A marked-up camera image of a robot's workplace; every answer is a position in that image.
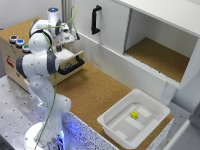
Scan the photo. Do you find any green cable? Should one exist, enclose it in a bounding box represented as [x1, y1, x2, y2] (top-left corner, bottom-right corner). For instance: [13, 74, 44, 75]
[33, 4, 81, 150]

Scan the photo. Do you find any white sliding door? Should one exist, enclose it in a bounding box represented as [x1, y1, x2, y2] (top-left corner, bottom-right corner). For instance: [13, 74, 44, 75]
[72, 0, 131, 56]

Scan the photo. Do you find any yellow block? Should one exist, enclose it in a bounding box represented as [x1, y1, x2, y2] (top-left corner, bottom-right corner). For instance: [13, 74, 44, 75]
[130, 110, 139, 120]

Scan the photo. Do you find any black door handle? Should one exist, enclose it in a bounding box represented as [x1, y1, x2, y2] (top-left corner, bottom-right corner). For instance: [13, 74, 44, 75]
[90, 4, 103, 36]

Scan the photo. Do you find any wooden drawer box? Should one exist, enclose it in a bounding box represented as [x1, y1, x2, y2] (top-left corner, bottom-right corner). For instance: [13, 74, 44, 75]
[0, 16, 85, 93]

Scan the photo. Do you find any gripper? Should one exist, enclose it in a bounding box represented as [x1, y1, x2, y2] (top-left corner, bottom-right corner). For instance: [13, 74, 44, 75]
[58, 27, 81, 45]

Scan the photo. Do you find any green button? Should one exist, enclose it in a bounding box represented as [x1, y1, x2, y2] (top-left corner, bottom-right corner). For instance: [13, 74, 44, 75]
[21, 43, 31, 54]

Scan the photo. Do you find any white cabinet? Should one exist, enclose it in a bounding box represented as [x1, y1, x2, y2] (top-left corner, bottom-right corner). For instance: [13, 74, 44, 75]
[71, 0, 200, 108]

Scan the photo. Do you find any wooden drawer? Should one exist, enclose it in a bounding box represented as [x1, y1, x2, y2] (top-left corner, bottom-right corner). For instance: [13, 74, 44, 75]
[52, 46, 86, 78]

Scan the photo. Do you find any blue button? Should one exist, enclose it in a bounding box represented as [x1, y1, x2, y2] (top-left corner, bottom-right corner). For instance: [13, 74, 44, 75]
[15, 38, 26, 48]

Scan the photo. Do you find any white plastic box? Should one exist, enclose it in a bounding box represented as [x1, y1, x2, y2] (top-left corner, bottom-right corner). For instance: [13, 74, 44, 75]
[96, 88, 172, 150]

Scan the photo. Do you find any black drawer handle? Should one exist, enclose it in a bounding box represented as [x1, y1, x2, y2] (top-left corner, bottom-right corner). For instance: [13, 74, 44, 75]
[57, 54, 86, 76]

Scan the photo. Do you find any red button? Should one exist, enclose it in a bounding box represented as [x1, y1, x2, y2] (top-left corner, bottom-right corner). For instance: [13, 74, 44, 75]
[9, 34, 19, 44]

